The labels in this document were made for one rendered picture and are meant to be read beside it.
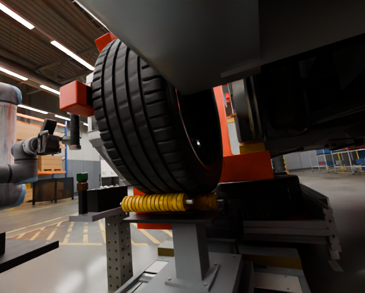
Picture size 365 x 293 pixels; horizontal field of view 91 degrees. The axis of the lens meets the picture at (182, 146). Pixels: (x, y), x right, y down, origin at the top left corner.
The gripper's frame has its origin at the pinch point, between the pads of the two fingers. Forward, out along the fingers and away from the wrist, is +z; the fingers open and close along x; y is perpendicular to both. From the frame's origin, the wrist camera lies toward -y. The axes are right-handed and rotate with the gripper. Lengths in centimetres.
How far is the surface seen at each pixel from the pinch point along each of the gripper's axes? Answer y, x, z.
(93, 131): 6.6, 10.1, 29.2
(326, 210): 49, -73, 103
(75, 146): 7.1, 0.9, 7.9
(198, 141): 6, -39, 47
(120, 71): -4.9, 16.0, 46.8
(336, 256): 74, -80, 104
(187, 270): 56, -13, 47
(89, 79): -11.6, 10.3, 28.1
